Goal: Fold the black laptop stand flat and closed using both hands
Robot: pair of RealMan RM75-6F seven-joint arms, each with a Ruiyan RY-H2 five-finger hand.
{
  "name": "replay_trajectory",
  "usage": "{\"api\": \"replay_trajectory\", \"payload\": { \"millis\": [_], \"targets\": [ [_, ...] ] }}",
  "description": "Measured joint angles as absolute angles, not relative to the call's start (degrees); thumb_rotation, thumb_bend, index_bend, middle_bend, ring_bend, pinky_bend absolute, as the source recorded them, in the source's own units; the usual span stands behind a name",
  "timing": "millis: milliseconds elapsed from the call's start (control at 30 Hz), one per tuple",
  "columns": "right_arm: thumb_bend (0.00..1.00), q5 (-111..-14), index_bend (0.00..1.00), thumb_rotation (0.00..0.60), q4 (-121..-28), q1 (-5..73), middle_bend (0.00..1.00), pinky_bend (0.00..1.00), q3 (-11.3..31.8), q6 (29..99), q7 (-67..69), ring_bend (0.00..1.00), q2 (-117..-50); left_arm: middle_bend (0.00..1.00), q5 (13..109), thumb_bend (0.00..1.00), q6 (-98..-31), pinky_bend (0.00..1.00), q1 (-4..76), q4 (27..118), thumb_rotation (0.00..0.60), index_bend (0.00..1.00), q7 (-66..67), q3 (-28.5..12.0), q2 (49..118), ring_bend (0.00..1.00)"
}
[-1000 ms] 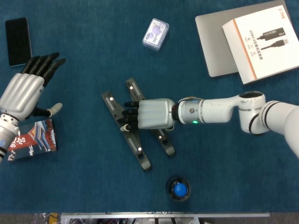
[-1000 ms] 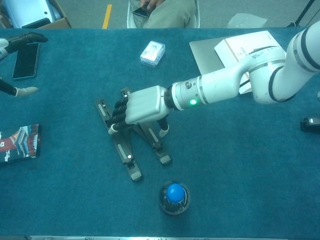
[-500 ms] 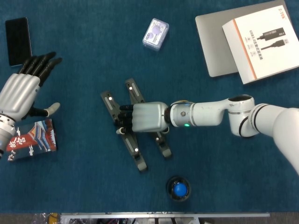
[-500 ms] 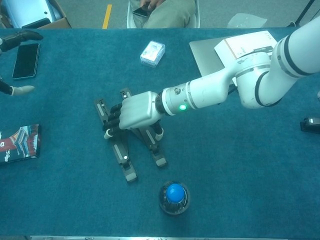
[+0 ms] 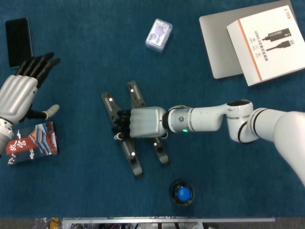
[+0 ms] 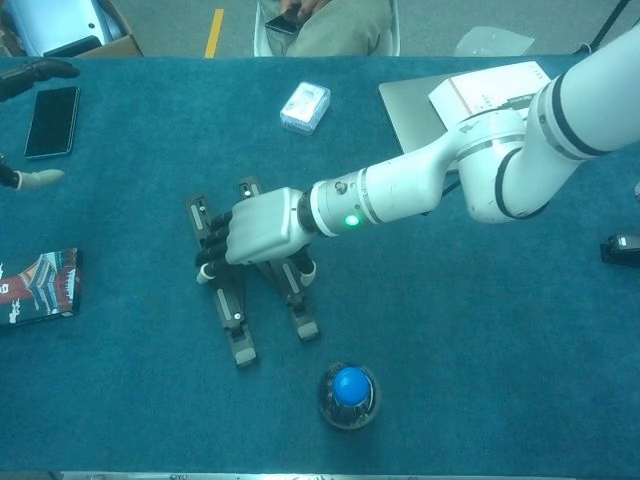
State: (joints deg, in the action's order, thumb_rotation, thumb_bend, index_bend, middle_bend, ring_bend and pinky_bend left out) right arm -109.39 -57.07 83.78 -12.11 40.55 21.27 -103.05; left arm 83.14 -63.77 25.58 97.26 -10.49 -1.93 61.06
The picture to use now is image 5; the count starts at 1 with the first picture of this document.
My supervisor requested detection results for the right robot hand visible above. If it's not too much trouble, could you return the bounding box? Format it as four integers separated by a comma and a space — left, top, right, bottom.
111, 106, 169, 140

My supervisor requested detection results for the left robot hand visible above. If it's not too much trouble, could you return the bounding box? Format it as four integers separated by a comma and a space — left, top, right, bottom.
0, 52, 61, 126

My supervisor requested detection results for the black folding laptop stand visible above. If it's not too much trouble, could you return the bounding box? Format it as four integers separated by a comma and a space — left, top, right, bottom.
101, 80, 170, 177

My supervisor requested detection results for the silver closed laptop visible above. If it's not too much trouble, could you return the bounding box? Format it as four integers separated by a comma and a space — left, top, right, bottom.
199, 0, 298, 80

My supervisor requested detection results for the red illustrated book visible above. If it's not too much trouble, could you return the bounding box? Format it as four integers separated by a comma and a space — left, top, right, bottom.
6, 121, 59, 165

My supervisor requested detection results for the black smartphone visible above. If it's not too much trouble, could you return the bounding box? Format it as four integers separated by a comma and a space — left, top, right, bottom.
5, 17, 34, 69

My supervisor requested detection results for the dark bottle with blue cap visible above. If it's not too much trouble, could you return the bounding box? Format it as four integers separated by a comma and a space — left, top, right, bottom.
169, 179, 195, 206

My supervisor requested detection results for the small clear plastic case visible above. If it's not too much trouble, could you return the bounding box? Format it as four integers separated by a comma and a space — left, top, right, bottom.
145, 18, 173, 53

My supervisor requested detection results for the teal table cloth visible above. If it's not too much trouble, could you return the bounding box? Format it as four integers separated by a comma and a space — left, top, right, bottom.
0, 0, 305, 218

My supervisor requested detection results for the crinkled clear plastic wrap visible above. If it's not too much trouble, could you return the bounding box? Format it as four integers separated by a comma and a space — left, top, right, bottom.
33, 217, 63, 229

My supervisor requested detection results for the aluminium frame rail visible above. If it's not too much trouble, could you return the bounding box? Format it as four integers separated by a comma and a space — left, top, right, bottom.
61, 216, 276, 224

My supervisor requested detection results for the white cable product box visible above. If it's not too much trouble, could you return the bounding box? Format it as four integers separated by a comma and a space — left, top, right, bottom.
226, 4, 305, 87

